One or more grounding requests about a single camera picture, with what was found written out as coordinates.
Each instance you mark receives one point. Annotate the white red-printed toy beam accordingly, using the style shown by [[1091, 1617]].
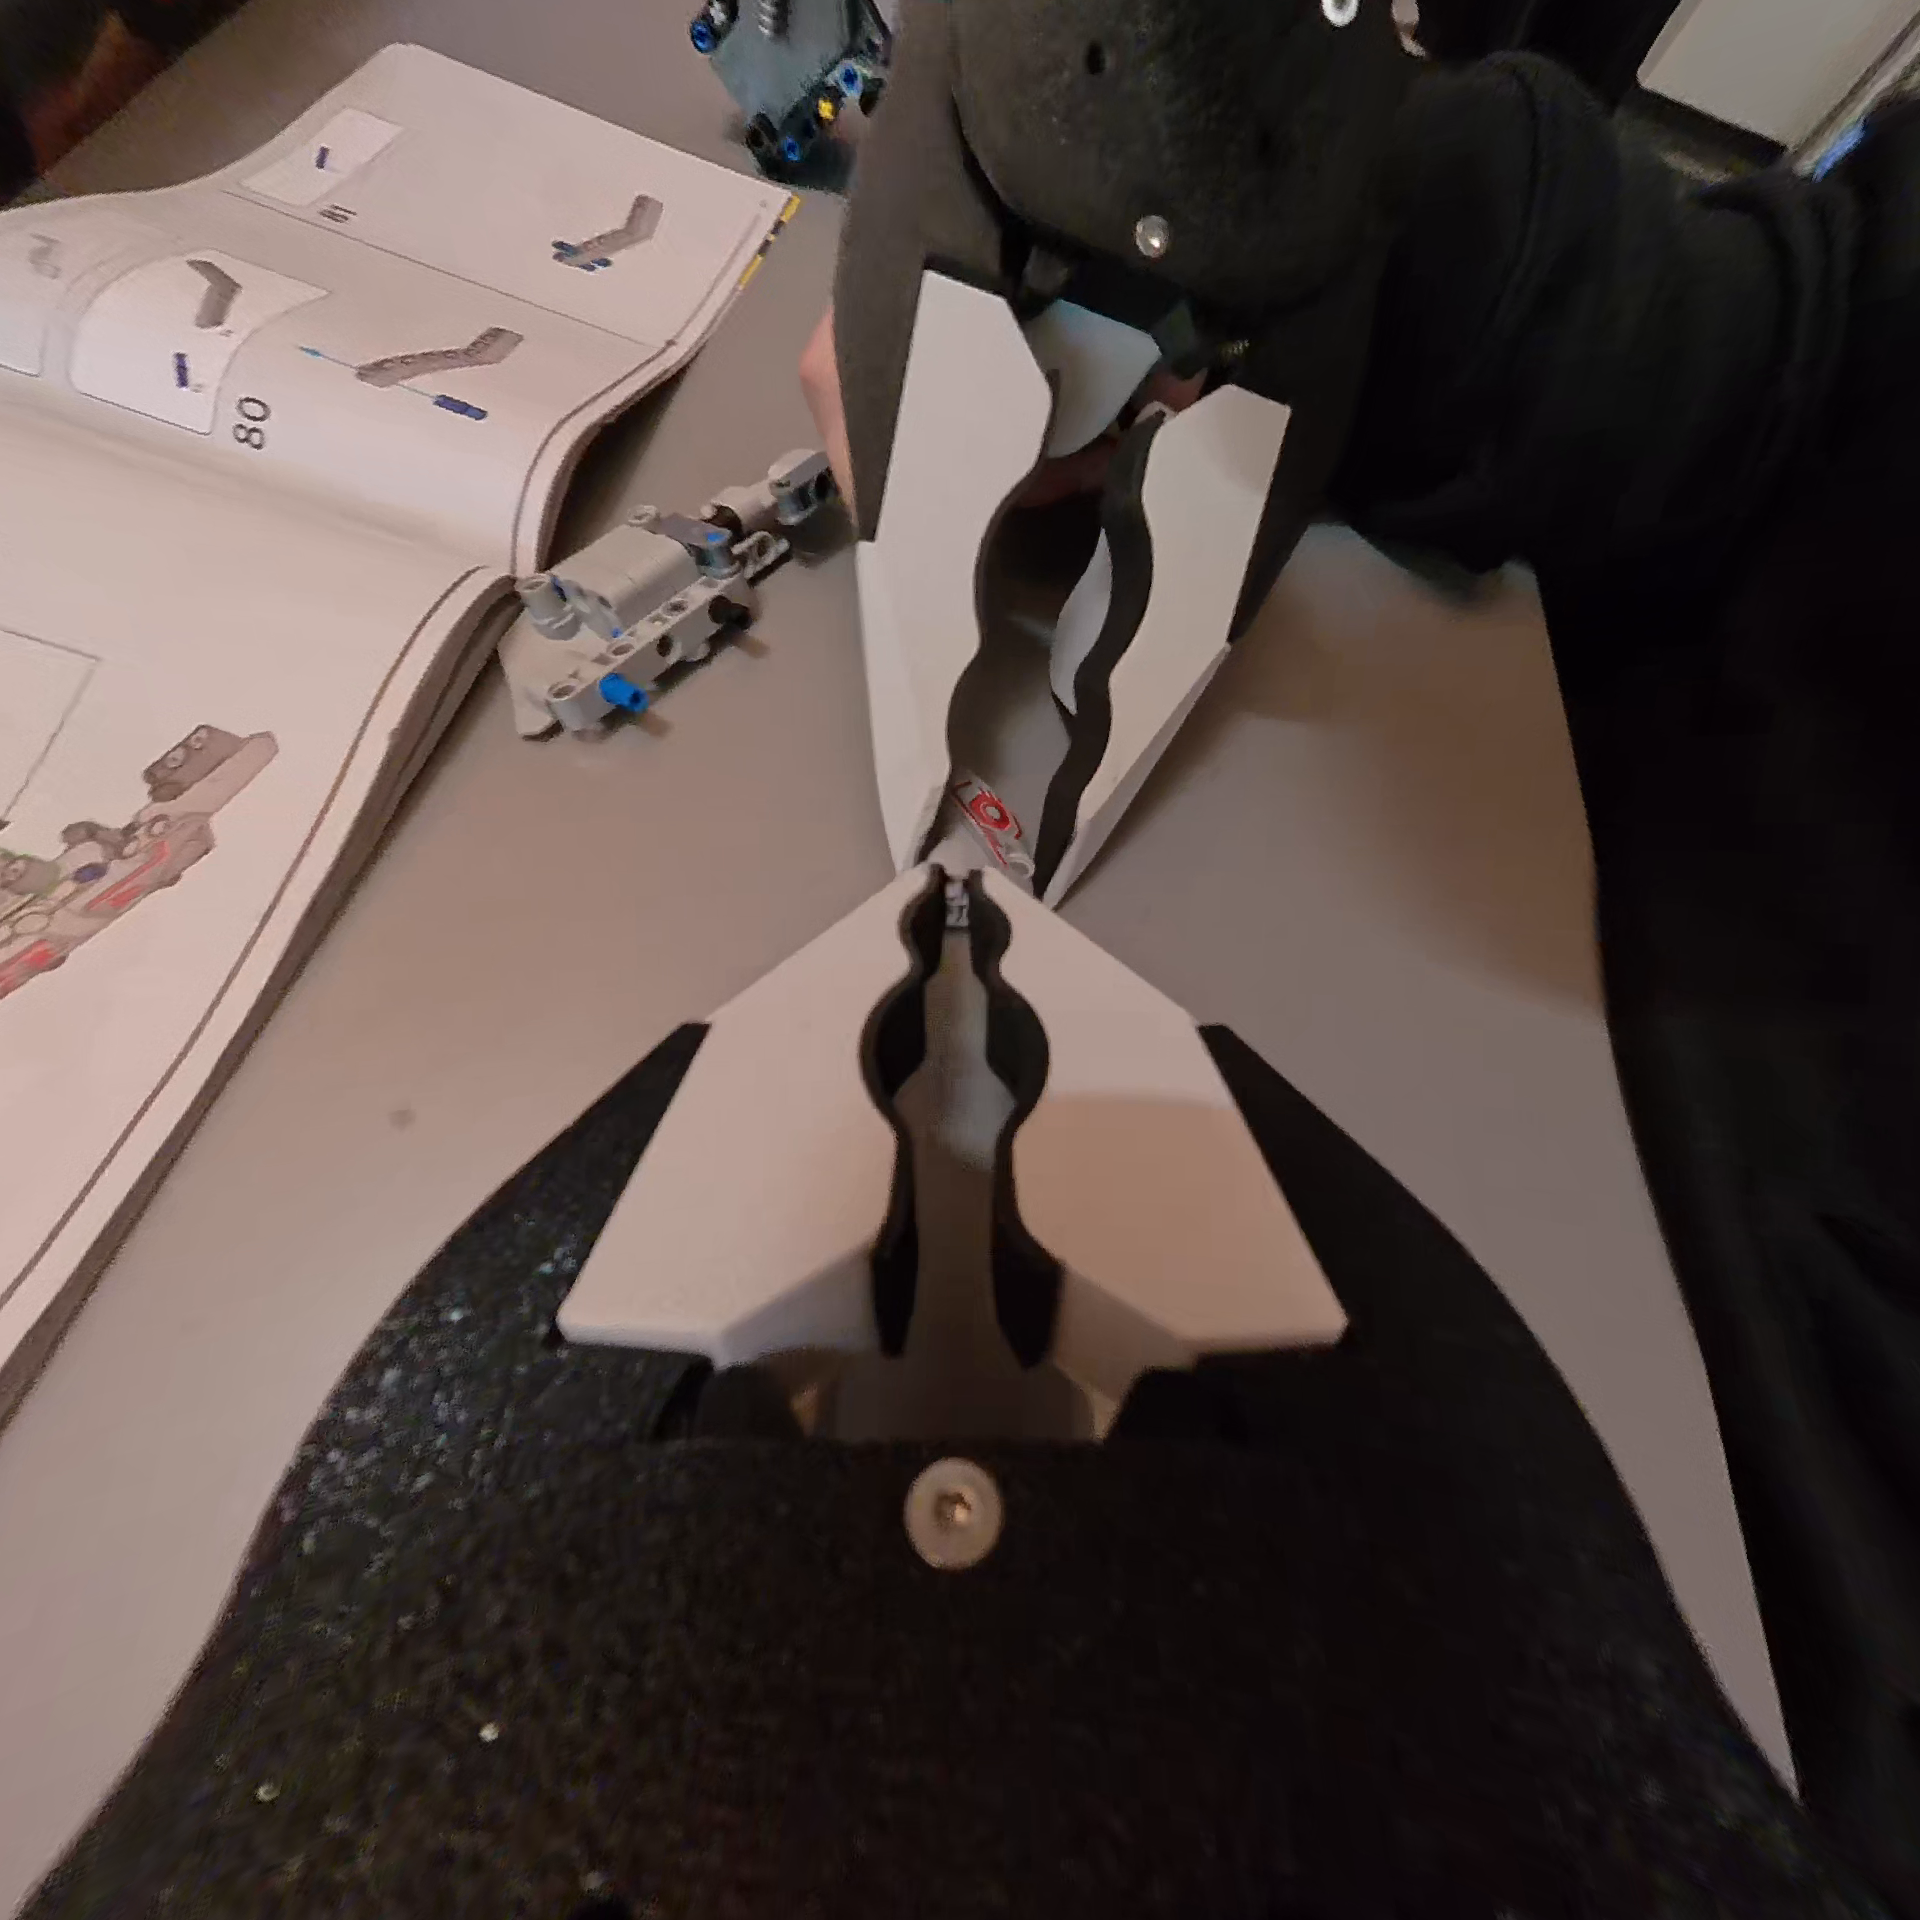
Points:
[[992, 821]]

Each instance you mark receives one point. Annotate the toy brick instruction booklet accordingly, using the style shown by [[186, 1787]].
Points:
[[299, 630]]

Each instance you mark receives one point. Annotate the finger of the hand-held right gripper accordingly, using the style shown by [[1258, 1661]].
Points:
[[922, 600], [1185, 585]]

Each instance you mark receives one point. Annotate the person's right forearm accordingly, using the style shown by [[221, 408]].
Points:
[[1681, 480]]

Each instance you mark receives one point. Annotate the grey desk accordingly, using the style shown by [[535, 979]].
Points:
[[600, 974]]

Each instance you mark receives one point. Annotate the dark grey toy brick assembly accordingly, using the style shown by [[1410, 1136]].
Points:
[[795, 84]]

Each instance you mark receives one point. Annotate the person's right hand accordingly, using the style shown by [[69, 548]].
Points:
[[825, 399]]

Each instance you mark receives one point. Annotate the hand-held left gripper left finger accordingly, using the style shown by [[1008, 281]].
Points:
[[721, 1184]]

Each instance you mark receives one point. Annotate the small dark toy pin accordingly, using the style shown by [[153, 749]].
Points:
[[955, 905]]

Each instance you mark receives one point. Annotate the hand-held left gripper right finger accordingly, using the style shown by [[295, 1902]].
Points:
[[1170, 1184]]

